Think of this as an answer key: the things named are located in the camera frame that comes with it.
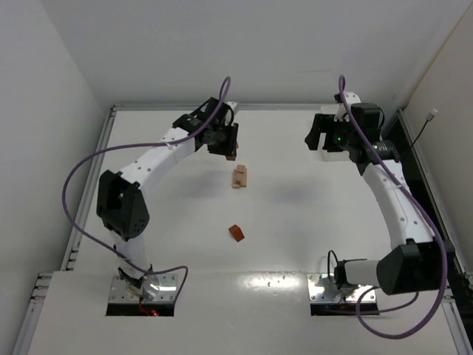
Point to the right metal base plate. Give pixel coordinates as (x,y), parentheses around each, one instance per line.
(323,292)

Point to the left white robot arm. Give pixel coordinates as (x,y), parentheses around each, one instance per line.
(122,195)

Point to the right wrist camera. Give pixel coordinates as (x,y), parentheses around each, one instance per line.
(367,115)

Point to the dark red arch block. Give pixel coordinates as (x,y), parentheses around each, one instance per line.
(233,155)

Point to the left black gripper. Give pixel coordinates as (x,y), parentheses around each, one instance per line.
(225,140)

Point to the light wood cube block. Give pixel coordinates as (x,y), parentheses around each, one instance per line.
(236,177)

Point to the dark red wedge block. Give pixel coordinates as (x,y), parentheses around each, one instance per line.
(236,232)

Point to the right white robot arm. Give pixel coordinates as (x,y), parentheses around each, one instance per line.
(419,258)

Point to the metal base plate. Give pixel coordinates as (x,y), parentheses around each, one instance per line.
(157,289)
(323,292)

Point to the light pentagon wood block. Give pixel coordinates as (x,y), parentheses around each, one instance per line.
(240,169)

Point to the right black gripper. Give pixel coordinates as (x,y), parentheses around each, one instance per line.
(329,134)

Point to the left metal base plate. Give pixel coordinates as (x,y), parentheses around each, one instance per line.
(157,289)

